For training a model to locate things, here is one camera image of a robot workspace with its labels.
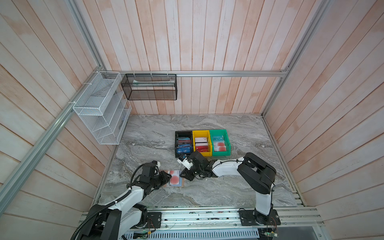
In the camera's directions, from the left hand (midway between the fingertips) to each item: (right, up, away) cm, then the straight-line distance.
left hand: (171, 179), depth 86 cm
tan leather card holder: (+6, 0, -1) cm, 6 cm away
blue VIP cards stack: (+7, +19, +14) cm, 24 cm away
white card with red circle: (+2, 0, -1) cm, 2 cm away
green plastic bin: (+32, +27, +20) cm, 47 cm away
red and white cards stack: (+19, +19, +15) cm, 31 cm away
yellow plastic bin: (+21, +27, +17) cm, 38 cm away
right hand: (+6, +2, +3) cm, 7 cm away
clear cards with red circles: (+32, +20, +15) cm, 40 cm away
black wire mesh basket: (-17, +60, +17) cm, 65 cm away
